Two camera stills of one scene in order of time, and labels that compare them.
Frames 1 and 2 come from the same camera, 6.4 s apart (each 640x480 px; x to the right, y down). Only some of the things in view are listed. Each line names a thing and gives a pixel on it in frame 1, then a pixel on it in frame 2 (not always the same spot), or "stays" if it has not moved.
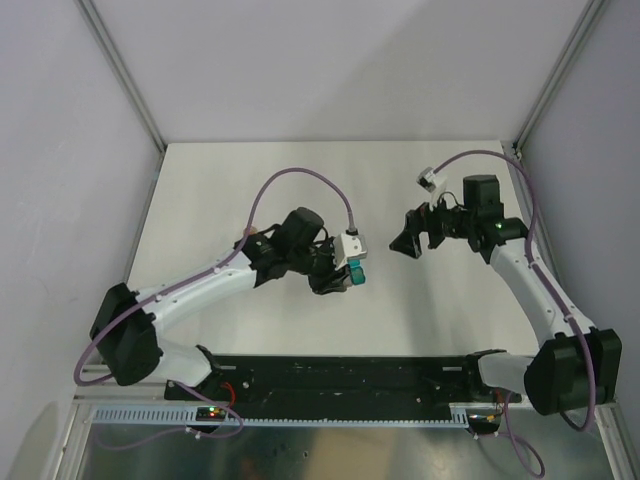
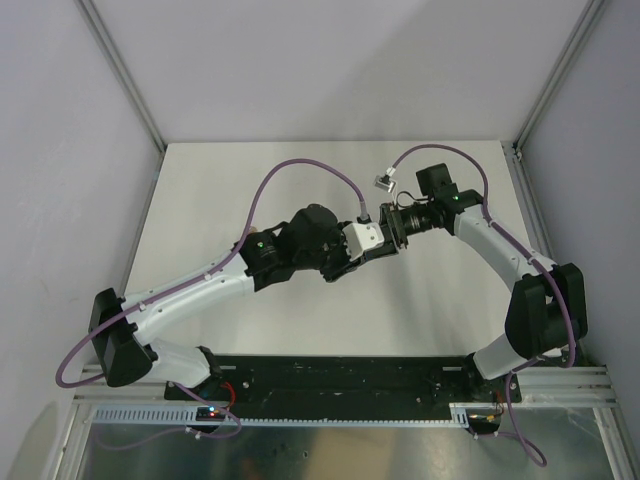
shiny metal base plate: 281,453 stays
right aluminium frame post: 580,32 stays
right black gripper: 419,220 -> 393,217
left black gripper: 331,280 -> 343,267
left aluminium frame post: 97,24 stays
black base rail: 340,387 stays
